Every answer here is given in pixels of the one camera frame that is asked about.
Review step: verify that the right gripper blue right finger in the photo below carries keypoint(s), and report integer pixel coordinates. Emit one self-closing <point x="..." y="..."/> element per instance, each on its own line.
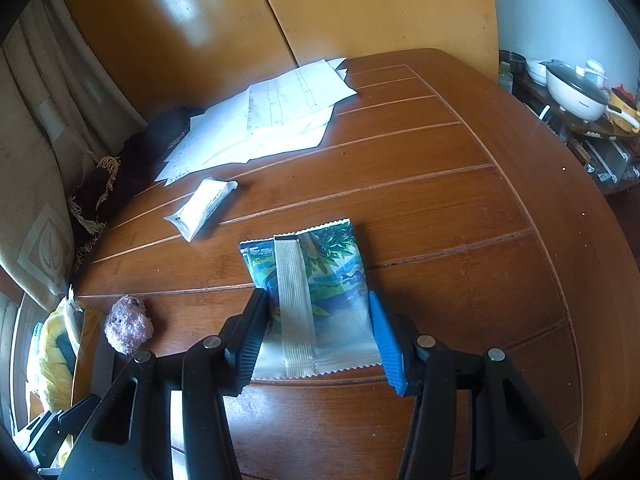
<point x="394" y="335"/>

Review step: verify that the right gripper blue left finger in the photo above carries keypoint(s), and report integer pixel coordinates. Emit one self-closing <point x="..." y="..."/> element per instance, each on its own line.
<point x="243" y="335"/>

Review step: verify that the yellow towel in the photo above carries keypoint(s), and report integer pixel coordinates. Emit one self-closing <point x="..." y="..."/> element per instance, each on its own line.
<point x="50" y="369"/>

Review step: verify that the small photo print sachet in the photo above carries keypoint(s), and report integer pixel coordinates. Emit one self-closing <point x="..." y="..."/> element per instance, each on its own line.
<point x="319" y="302"/>

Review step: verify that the white box with yellow tape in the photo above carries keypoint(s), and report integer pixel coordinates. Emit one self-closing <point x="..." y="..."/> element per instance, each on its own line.
<point x="91" y="321"/>

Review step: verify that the small white wipe packet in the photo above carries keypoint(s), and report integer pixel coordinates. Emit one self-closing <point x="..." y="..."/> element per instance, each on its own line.
<point x="192" y="216"/>

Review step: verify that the dark fringed cloth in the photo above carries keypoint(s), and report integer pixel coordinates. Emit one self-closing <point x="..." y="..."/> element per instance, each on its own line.
<point x="117" y="179"/>

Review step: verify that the stack of white papers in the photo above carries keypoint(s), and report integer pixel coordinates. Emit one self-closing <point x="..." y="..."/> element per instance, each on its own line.
<point x="283" y="114"/>

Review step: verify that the dark wooden side shelf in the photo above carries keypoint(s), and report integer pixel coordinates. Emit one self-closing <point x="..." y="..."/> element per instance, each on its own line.
<point x="607" y="149"/>

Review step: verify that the white rice cooker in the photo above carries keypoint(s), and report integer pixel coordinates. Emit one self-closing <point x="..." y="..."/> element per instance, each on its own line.
<point x="581" y="97"/>

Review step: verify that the tan patterned curtain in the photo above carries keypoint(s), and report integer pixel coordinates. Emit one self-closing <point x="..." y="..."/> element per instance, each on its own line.
<point x="61" y="115"/>

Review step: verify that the yellow wooden cabinet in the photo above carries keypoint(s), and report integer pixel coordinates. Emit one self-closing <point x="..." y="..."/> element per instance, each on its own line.
<point x="168" y="53"/>

